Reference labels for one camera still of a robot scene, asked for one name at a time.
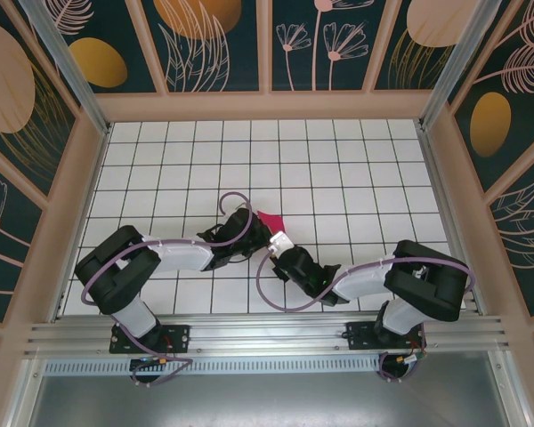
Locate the magenta cloth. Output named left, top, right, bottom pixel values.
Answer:
left=256, top=209, right=287, bottom=236

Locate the grey metal base sheet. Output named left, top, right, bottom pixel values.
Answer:
left=26, top=373, right=513, bottom=427

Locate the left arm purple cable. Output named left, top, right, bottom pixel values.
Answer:
left=80, top=191, right=254, bottom=388

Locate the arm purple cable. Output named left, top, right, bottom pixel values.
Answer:
left=80, top=191, right=254, bottom=388
left=256, top=248, right=476, bottom=384

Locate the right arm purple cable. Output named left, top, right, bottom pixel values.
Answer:
left=256, top=248, right=476, bottom=384

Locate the long aluminium mounting rail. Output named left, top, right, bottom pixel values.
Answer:
left=24, top=313, right=520, bottom=357

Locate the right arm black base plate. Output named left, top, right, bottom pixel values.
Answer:
left=345, top=319, right=429, bottom=351

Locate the slotted grey cable duct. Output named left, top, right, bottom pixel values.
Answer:
left=44, top=358, right=386, bottom=375

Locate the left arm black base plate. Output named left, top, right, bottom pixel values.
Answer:
left=109, top=324, right=192, bottom=356

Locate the aluminium side rail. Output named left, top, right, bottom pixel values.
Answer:
left=416, top=124, right=489, bottom=317
left=48, top=124, right=113, bottom=324

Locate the aluminium corner post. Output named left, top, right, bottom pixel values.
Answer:
left=417, top=0, right=504, bottom=131
left=17, top=0, right=113, bottom=137

